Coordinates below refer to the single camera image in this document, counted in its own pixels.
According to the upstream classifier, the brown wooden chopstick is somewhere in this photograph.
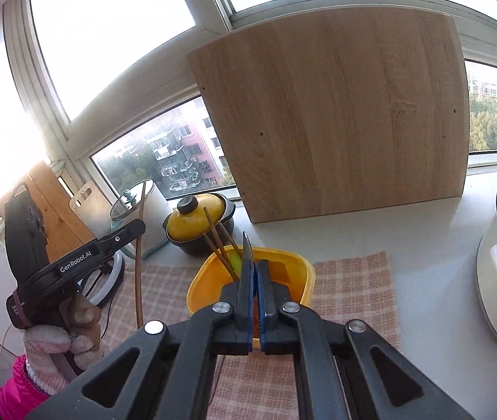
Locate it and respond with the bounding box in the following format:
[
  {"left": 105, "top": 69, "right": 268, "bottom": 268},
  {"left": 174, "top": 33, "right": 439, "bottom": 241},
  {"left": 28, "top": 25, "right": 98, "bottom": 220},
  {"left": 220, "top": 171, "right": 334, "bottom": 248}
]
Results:
[
  {"left": 135, "top": 181, "right": 148, "bottom": 329},
  {"left": 217, "top": 222, "right": 245, "bottom": 257}
]

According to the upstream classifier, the metal spoon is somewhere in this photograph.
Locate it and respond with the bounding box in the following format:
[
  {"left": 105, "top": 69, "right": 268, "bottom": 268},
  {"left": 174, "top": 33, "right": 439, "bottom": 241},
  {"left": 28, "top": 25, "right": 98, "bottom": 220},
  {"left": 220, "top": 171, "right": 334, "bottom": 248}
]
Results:
[{"left": 240, "top": 231, "right": 256, "bottom": 285}]

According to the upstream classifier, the large wooden board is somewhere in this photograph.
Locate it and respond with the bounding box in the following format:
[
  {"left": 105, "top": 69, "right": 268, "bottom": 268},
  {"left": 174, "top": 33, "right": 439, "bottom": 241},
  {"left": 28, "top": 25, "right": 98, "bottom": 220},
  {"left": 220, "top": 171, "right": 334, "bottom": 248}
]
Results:
[{"left": 186, "top": 7, "right": 471, "bottom": 225}]

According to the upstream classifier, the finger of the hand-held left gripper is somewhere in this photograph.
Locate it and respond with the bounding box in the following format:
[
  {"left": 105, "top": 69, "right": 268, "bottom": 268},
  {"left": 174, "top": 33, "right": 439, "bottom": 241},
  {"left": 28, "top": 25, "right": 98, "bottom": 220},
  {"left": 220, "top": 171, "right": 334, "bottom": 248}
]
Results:
[{"left": 95, "top": 219, "right": 147, "bottom": 255}]

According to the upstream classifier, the person's left forearm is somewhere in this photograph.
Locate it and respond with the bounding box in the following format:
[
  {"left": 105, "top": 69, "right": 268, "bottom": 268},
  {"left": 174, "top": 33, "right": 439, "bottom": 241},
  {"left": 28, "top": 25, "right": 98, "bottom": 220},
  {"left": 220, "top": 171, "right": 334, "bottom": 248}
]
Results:
[{"left": 0, "top": 354, "right": 52, "bottom": 420}]

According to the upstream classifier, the black cooking pot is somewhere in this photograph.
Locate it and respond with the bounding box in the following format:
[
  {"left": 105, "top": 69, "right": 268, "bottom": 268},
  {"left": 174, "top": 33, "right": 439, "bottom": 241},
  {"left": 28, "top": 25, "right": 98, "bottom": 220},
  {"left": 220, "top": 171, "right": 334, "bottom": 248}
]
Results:
[{"left": 163, "top": 192, "right": 236, "bottom": 257}]

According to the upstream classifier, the green plastic spoon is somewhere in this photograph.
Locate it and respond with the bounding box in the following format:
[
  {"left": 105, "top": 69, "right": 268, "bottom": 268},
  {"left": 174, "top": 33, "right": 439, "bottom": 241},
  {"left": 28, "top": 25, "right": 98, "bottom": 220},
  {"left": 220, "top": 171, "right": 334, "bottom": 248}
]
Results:
[{"left": 227, "top": 251, "right": 244, "bottom": 278}]

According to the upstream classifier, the wooden cutting board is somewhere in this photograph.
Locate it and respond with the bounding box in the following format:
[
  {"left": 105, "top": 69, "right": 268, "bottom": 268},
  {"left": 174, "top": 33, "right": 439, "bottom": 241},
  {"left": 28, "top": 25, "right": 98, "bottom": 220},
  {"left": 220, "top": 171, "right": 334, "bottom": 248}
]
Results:
[{"left": 0, "top": 161, "right": 96, "bottom": 263}]

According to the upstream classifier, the pink checkered cloth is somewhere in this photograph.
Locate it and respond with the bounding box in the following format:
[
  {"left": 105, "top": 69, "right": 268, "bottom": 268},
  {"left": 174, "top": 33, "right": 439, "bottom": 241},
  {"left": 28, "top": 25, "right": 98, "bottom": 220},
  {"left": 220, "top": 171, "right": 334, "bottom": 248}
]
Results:
[{"left": 80, "top": 251, "right": 402, "bottom": 420}]

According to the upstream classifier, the yellow pot lid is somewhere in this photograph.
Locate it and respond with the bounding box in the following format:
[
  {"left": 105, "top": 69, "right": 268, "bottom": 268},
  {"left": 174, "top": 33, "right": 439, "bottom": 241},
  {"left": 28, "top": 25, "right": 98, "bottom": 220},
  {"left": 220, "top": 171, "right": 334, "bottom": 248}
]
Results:
[{"left": 166, "top": 193, "right": 228, "bottom": 242}]

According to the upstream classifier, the white and teal kettle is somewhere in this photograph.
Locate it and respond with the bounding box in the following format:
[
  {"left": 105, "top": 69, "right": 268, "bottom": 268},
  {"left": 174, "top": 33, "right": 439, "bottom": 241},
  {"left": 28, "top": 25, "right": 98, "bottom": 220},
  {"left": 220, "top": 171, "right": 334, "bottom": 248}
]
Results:
[{"left": 109, "top": 179, "right": 171, "bottom": 260}]

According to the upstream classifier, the white cutting board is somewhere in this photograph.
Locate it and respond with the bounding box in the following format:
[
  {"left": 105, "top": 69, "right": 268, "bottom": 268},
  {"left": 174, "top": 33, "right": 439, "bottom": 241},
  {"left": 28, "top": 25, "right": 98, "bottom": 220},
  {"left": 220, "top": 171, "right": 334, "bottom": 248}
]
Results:
[{"left": 69, "top": 181, "right": 113, "bottom": 239}]

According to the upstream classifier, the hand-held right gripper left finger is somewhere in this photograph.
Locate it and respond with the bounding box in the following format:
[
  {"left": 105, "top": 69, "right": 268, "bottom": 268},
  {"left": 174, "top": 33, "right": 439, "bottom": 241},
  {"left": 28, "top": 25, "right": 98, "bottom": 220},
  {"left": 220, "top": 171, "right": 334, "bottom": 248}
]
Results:
[{"left": 25, "top": 265, "right": 258, "bottom": 420}]

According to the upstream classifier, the red-tipped wooden chopstick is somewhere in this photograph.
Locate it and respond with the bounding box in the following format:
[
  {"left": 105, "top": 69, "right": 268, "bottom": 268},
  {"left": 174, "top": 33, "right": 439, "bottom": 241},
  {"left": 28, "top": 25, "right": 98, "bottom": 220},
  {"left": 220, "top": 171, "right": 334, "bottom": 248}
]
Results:
[{"left": 203, "top": 207, "right": 240, "bottom": 281}]

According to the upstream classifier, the black cable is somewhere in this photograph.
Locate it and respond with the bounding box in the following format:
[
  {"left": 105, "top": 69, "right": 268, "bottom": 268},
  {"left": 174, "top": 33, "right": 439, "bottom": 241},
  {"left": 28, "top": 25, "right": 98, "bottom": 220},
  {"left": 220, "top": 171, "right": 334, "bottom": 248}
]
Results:
[{"left": 99, "top": 291, "right": 116, "bottom": 343}]

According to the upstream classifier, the person's left hand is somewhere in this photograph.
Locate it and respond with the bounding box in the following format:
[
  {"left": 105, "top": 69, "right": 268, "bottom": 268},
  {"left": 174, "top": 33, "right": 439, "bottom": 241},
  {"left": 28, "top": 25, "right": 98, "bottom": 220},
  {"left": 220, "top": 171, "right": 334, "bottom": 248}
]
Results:
[{"left": 21, "top": 293, "right": 109, "bottom": 397}]

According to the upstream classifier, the white ring light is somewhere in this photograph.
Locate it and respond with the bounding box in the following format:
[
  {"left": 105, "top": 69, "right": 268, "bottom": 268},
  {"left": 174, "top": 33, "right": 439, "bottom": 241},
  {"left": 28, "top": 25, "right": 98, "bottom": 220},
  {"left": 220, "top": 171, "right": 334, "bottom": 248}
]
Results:
[{"left": 80, "top": 251, "right": 126, "bottom": 307}]

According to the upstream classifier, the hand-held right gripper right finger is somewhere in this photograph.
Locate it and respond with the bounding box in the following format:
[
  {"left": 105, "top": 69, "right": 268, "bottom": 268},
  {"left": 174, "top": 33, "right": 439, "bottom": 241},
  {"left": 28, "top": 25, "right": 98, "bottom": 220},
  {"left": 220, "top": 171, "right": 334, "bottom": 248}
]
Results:
[{"left": 257, "top": 260, "right": 477, "bottom": 420}]

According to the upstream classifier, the yellow plastic container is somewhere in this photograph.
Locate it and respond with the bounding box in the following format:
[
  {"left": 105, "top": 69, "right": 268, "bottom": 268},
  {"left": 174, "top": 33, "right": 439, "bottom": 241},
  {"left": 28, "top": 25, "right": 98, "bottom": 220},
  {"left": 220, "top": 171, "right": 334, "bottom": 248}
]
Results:
[{"left": 186, "top": 247, "right": 316, "bottom": 340}]

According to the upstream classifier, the window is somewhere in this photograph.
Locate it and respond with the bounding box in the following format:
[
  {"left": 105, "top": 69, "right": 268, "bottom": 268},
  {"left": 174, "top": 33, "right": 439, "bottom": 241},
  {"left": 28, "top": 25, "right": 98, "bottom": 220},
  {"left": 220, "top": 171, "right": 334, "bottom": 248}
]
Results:
[{"left": 0, "top": 0, "right": 497, "bottom": 237}]

